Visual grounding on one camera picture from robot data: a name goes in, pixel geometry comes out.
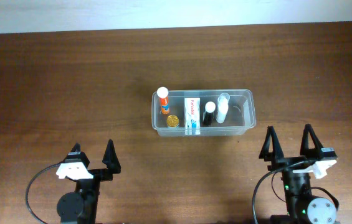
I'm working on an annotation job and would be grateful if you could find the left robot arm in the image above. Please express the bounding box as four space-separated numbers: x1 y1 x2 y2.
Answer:
56 140 121 223

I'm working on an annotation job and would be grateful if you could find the clear plastic container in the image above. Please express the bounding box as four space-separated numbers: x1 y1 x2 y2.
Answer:
151 89 256 137

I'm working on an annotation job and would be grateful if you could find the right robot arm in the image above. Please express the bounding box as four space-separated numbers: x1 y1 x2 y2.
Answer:
251 124 339 223

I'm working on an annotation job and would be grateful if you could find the black bottle white cap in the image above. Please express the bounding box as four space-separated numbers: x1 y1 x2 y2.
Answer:
202 101 216 126

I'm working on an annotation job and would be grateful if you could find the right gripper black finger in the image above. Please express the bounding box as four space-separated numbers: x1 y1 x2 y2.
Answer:
259 126 285 162
299 123 325 160

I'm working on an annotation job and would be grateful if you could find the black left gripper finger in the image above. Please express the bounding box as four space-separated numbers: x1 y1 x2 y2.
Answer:
63 143 90 168
102 139 121 174

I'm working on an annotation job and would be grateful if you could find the small gold-lidded jar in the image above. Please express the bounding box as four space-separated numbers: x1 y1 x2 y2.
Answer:
166 114 179 128

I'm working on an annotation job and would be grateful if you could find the orange effervescent tablet tube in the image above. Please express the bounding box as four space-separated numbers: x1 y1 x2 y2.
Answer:
156 86 170 114

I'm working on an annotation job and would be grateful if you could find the white blue medicine box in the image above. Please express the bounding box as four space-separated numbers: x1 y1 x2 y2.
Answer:
184 98 201 136

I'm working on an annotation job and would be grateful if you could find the white spray bottle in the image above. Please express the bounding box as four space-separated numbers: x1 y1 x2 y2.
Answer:
216 93 230 124

